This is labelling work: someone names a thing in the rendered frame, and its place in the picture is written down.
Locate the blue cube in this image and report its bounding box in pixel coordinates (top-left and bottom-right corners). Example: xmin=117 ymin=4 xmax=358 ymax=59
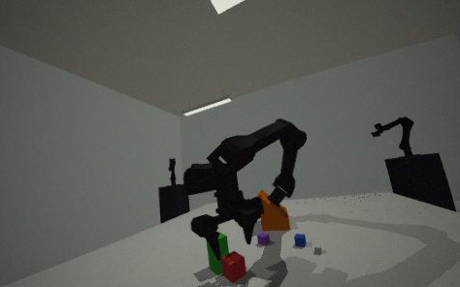
xmin=294 ymin=234 xmax=307 ymax=247

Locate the red block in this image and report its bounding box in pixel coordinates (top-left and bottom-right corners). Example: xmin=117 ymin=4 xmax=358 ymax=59
xmin=221 ymin=251 xmax=246 ymax=283

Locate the green block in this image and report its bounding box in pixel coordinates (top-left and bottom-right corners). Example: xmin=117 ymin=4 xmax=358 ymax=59
xmin=208 ymin=251 xmax=229 ymax=275
xmin=207 ymin=233 xmax=229 ymax=258

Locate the small purple cube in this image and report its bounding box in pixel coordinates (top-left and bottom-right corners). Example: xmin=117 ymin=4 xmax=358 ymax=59
xmin=257 ymin=232 xmax=270 ymax=246

